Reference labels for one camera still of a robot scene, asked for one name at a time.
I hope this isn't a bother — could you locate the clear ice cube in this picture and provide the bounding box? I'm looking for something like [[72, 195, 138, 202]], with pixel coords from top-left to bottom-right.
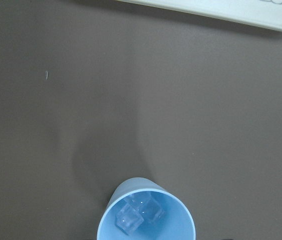
[[115, 203, 144, 235], [129, 191, 165, 224]]

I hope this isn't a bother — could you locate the light blue cup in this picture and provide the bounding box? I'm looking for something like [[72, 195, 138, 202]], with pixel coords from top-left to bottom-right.
[[97, 177, 196, 240]]

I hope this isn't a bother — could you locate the cream rabbit tray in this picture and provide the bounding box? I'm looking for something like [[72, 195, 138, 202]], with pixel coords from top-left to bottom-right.
[[128, 0, 282, 32]]

